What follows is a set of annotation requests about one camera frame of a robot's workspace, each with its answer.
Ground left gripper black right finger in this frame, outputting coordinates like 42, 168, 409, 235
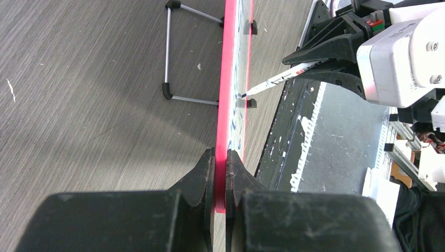
226, 150, 400, 251

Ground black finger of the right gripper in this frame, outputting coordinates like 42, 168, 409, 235
282, 14, 369, 65
298, 60, 366, 99

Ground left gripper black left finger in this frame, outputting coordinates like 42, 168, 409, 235
16, 149, 215, 251

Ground white marker blue cap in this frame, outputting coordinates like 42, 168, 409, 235
241, 59, 327, 98

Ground white whiteboard pink rim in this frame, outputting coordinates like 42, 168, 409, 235
214, 1, 254, 213

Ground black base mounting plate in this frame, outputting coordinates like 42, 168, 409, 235
255, 79, 326, 192

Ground black board stop right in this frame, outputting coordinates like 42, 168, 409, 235
250, 19, 258, 35

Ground black board stop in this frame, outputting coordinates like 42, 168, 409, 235
246, 99, 257, 109
250, 19, 258, 35

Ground black board stop left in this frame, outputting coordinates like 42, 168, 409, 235
246, 99, 257, 109

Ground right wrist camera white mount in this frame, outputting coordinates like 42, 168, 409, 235
356, 2, 444, 131

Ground metal wire board stand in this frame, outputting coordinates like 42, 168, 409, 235
161, 1, 224, 106

